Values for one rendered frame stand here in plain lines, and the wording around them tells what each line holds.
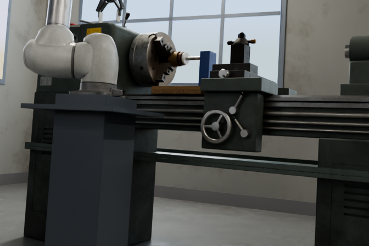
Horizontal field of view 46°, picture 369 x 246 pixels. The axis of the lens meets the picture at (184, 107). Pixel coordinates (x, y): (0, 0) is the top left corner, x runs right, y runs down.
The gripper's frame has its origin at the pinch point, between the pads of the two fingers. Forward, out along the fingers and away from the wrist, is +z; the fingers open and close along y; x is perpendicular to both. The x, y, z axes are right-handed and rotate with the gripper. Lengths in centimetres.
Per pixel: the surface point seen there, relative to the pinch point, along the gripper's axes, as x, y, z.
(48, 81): -14, -32, 38
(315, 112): -4, 123, 51
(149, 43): -2.2, 31.5, 15.4
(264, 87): -14, 103, 42
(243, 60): 1, 86, 26
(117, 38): -10.6, 16.3, 13.9
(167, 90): -6, 48, 42
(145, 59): -3.5, 31.0, 24.7
